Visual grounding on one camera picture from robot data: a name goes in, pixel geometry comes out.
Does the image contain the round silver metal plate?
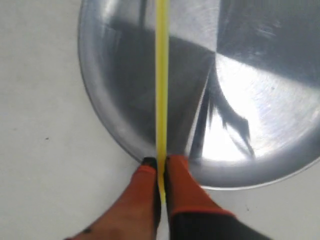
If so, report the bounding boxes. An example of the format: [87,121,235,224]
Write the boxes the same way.
[78,0,320,190]

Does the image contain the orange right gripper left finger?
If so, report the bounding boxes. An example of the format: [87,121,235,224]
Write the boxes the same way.
[71,157,161,240]

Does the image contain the thin yellow strip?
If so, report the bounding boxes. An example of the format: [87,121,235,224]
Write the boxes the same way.
[155,0,170,204]

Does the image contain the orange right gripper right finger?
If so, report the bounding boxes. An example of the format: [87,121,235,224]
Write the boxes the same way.
[164,155,268,240]

